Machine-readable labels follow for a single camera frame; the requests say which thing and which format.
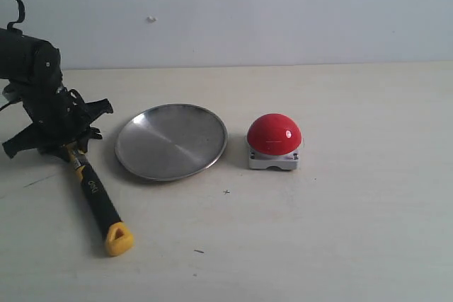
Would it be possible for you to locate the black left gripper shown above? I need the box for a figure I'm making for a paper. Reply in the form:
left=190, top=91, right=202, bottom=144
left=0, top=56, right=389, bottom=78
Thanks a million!
left=2, top=84, right=113, bottom=159

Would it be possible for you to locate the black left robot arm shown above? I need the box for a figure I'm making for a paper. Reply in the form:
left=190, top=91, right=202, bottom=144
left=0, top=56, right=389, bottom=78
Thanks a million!
left=1, top=29, right=113, bottom=140

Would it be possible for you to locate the round steel plate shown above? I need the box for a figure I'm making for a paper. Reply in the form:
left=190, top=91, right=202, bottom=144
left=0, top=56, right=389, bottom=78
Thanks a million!
left=115, top=103, right=228, bottom=182

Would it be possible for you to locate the yellow black claw hammer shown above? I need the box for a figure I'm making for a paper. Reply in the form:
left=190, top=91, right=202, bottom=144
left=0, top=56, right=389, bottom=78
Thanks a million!
left=50, top=127, right=134, bottom=257

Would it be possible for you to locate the red dome push button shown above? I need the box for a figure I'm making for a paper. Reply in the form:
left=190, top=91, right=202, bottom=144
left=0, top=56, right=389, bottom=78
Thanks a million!
left=246, top=113, right=304, bottom=171

